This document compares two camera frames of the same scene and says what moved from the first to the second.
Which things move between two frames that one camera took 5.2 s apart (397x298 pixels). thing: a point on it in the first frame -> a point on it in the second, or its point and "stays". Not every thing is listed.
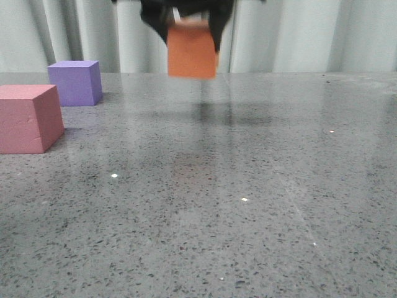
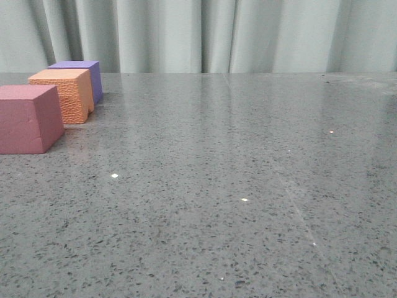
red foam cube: x=31 y=118 stays
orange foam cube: x=192 y=51 -> x=74 y=89
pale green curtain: x=260 y=36 stays
